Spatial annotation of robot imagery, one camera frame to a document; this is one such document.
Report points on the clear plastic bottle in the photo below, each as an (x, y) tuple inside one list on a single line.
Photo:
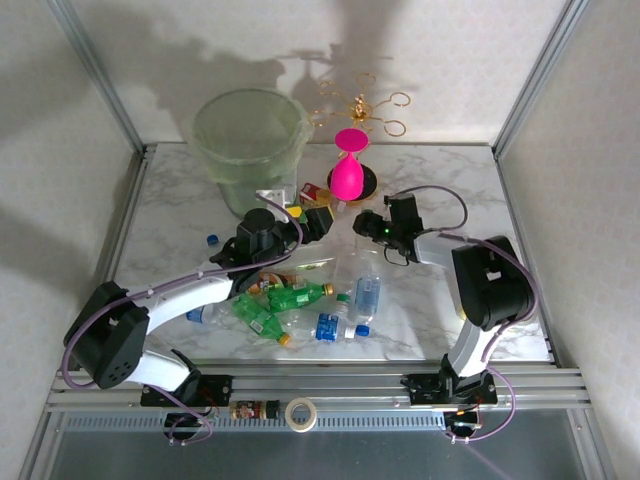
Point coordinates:
[(310, 264)]

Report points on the aluminium extrusion rail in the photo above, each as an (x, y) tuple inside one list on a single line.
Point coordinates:
[(325, 385)]

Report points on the masking tape roll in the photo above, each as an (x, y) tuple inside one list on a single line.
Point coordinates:
[(288, 415)]

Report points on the small brown jar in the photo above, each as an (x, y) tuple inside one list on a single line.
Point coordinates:
[(247, 410)]

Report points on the clear bottle blue label white cap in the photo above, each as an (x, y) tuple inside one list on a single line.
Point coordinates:
[(327, 327)]

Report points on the clear bottle white green cap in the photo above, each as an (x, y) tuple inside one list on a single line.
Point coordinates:
[(350, 262)]

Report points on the green lined translucent bin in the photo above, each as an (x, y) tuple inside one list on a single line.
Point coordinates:
[(240, 170)]

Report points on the pink wine glass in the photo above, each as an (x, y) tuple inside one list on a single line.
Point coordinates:
[(346, 180)]

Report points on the aluminium frame post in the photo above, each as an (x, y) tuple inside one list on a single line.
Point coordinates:
[(99, 75), (538, 75)]

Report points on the small bottle blue label white cap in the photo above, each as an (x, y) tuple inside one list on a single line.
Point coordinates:
[(197, 315)]

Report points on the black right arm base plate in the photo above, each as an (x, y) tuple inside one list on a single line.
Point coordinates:
[(425, 390)]

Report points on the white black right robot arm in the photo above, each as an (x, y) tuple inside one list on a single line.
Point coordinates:
[(495, 290)]

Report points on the black gold round base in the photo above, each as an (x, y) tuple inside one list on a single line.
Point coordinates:
[(371, 182)]

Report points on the aluminium side rail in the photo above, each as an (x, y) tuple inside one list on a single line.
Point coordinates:
[(517, 225), (129, 200)]

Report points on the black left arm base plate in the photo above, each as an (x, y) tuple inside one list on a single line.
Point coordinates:
[(217, 387)]

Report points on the clear bottle red blue label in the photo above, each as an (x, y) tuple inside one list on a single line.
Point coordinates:
[(213, 239)]

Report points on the grey metal panel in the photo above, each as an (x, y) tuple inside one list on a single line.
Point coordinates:
[(320, 455)]

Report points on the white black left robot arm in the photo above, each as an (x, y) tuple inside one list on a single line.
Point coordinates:
[(175, 300)]

